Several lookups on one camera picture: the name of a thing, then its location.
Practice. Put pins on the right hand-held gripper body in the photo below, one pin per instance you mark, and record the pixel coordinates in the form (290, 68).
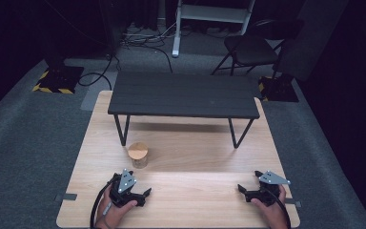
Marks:
(267, 194)

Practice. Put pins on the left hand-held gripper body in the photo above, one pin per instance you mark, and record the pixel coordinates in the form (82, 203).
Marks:
(125, 194)

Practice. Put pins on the glass jar with wooden lid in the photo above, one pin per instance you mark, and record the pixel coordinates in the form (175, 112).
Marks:
(138, 152)

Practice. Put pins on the person's right hand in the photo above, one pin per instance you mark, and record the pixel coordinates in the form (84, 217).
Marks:
(276, 214)

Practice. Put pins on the person's left hand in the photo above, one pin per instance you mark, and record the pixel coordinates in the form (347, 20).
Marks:
(112, 214)

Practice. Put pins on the grey tape strip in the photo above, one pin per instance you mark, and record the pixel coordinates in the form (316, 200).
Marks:
(294, 202)
(67, 197)

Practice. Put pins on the black low shelf table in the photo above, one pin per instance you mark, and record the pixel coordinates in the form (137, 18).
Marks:
(184, 95)

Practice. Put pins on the black folding chair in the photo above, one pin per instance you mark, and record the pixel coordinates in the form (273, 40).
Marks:
(251, 51)

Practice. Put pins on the black yellow striped base plate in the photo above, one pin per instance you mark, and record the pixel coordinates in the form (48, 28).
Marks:
(278, 90)
(60, 79)

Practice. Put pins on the white metal stand frame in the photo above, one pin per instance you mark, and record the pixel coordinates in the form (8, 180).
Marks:
(213, 14)

